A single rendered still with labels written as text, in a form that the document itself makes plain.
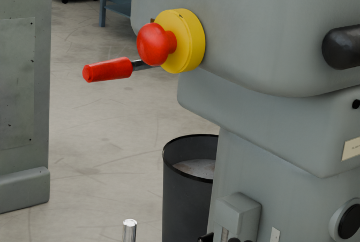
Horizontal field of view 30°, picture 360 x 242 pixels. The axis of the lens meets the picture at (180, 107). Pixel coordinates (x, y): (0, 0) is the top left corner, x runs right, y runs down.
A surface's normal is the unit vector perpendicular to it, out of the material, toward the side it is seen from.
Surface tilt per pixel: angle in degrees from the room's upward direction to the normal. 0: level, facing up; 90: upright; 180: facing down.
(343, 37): 90
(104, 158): 0
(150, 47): 90
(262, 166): 90
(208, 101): 90
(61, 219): 0
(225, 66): 99
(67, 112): 0
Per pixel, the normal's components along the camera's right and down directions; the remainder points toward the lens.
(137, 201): 0.09, -0.93
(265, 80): -0.37, 0.45
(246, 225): 0.65, 0.33
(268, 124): -0.76, 0.18
